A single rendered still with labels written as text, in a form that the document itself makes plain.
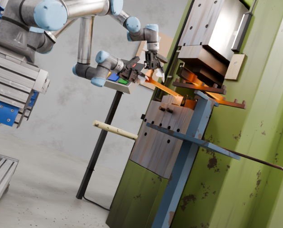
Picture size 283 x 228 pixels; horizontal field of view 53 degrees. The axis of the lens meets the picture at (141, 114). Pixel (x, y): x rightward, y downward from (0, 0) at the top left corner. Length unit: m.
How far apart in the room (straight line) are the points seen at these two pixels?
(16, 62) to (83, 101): 3.12
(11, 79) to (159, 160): 0.99
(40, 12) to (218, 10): 1.25
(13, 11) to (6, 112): 0.41
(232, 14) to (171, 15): 2.81
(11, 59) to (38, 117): 3.10
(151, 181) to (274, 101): 0.91
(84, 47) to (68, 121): 2.79
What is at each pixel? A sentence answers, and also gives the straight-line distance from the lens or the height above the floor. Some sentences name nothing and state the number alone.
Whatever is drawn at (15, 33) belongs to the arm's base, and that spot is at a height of 0.87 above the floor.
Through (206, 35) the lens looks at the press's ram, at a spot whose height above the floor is 1.44.
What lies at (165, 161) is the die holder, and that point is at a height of 0.56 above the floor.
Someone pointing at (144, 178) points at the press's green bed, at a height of 0.41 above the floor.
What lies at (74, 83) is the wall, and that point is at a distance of 4.35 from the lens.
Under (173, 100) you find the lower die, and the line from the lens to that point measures 1.96.
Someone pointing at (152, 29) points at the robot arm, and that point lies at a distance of 1.79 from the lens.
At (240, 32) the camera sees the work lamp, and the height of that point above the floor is 1.50.
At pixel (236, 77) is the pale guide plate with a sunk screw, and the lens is 1.87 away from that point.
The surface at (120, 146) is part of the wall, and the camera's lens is 4.50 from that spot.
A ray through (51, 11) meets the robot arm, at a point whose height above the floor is 0.99.
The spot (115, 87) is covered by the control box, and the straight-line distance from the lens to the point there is 2.26.
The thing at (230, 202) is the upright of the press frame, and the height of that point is 0.47.
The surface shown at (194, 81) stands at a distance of 1.37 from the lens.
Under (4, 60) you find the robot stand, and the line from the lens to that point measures 1.28.
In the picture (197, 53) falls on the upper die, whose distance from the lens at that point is 1.99.
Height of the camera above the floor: 0.67
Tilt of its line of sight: 4 degrees up
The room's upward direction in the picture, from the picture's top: 21 degrees clockwise
